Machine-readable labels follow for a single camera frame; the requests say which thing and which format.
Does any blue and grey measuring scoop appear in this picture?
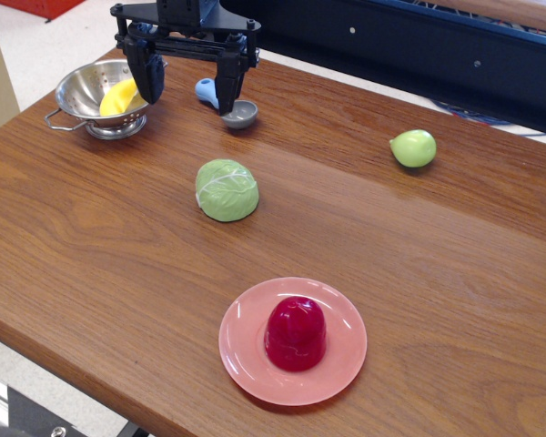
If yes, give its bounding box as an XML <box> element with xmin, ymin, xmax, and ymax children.
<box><xmin>195</xmin><ymin>78</ymin><xmax>258</xmax><ymax>130</ymax></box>

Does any green toy cabbage half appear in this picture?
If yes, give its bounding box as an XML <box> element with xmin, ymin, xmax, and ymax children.
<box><xmin>196</xmin><ymin>159</ymin><xmax>259</xmax><ymax>222</ymax></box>

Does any red toy cabbage half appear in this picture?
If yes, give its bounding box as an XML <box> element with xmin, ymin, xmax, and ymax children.
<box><xmin>264</xmin><ymin>296</ymin><xmax>327</xmax><ymax>372</ymax></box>

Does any yellow toy banana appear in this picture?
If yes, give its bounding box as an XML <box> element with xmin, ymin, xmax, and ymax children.
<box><xmin>99</xmin><ymin>78</ymin><xmax>148</xmax><ymax>117</ymax></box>

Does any metal table frame corner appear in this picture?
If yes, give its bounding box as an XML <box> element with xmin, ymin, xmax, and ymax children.
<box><xmin>0</xmin><ymin>377</ymin><xmax>149</xmax><ymax>436</ymax></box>

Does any dark blue metal rail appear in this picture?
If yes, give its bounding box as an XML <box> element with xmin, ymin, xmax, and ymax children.
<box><xmin>225</xmin><ymin>1</ymin><xmax>546</xmax><ymax>133</ymax></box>

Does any pink plastic plate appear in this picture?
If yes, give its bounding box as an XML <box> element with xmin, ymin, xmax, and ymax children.
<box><xmin>218</xmin><ymin>277</ymin><xmax>368</xmax><ymax>407</ymax></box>

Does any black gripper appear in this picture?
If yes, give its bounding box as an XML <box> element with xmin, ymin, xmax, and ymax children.
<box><xmin>110</xmin><ymin>1</ymin><xmax>260</xmax><ymax>116</ymax></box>

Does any green toy pear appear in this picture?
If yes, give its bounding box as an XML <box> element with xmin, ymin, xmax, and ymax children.
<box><xmin>389</xmin><ymin>129</ymin><xmax>437</xmax><ymax>168</ymax></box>

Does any small steel colander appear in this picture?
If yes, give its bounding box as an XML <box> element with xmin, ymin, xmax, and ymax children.
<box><xmin>45</xmin><ymin>59</ymin><xmax>149</xmax><ymax>140</ymax></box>

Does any red box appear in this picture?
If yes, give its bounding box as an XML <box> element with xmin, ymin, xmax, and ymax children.
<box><xmin>0</xmin><ymin>0</ymin><xmax>84</xmax><ymax>20</ymax></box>

